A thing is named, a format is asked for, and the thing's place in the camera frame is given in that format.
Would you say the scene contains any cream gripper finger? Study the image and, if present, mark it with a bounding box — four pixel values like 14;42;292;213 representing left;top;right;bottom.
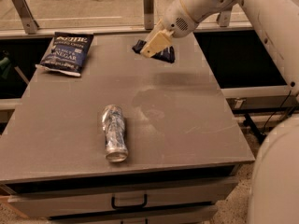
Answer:
146;20;164;44
140;29;173;58

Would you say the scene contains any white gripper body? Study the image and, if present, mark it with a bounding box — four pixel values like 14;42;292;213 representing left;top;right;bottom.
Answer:
162;0;235;38

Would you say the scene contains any blue rxbar blueberry bar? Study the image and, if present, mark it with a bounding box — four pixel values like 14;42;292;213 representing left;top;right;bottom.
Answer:
132;40;175;63

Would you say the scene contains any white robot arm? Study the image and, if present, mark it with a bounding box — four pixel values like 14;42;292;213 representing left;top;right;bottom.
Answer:
141;0;299;224

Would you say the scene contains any silver redbull can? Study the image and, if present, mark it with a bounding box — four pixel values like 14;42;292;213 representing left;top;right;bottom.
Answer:
101;105;128;163

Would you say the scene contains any blue kettle chips bag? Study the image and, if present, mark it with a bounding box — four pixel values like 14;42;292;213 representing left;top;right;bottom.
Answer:
36;32;93;77

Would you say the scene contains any black floor stand bar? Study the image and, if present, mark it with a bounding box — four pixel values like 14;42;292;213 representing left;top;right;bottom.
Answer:
243;113;266;145

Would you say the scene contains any horizontal metal railing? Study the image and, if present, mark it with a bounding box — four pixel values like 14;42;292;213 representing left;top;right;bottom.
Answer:
0;21;253;40

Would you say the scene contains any right metal railing bracket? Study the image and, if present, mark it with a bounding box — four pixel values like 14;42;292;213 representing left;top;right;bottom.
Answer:
216;7;233;27

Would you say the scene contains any metal railing bracket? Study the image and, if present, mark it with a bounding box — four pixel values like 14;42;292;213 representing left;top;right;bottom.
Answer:
143;0;154;30
11;0;39;35
216;7;233;27

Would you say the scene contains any middle metal railing bracket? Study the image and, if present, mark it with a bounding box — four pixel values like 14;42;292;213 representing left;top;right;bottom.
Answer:
143;0;154;30

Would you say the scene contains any left metal railing bracket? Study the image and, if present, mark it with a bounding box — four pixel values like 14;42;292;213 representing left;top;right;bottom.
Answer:
11;0;39;35

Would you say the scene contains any black cable on floor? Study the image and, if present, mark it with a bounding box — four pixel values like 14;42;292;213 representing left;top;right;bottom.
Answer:
261;89;293;133

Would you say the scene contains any lower drawer with black handle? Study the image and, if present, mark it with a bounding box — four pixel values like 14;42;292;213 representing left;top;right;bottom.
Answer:
50;205;217;224

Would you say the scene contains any drawer with black handle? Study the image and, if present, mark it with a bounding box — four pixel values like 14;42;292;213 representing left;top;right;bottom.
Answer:
8;176;237;217
50;205;217;224

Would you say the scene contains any top drawer with black handle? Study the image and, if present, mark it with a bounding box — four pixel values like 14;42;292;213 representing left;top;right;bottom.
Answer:
8;176;237;217

